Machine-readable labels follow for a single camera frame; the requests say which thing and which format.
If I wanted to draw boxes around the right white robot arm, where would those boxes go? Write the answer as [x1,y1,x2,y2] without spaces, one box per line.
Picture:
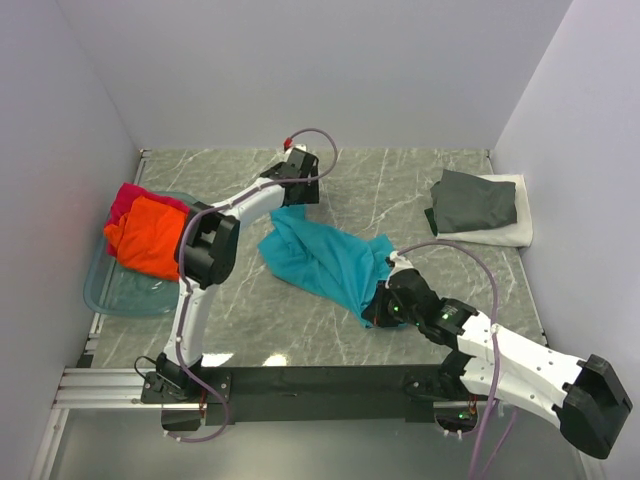
[362,268,633,460]

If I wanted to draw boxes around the translucent blue plastic basin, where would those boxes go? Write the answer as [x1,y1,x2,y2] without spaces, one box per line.
[83,191,195,318]

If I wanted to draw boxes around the teal t-shirt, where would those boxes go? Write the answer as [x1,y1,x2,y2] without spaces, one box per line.
[258,205,394,328]

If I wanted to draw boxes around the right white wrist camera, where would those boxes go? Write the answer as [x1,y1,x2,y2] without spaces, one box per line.
[386,251,414,271]

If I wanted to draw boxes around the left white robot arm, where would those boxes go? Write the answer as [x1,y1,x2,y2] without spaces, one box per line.
[142,145,319,403]

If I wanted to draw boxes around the magenta t-shirt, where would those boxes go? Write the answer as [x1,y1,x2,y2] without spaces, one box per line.
[105,183,189,226]

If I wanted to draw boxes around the folded white t-shirt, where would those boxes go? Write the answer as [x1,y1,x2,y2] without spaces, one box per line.
[425,170,533,248]

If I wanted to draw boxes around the folded dark grey t-shirt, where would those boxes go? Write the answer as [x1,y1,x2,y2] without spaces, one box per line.
[424,170,518,235]

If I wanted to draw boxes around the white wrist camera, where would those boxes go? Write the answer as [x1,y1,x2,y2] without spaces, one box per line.
[386,251,414,271]
[283,137,307,152]

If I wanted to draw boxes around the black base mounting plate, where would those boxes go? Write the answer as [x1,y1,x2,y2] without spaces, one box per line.
[141,365,479,431]

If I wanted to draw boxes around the orange t-shirt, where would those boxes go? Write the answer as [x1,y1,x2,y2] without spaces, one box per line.
[103,197,187,282]

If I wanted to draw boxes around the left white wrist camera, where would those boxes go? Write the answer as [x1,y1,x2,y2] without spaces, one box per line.
[283,137,307,152]

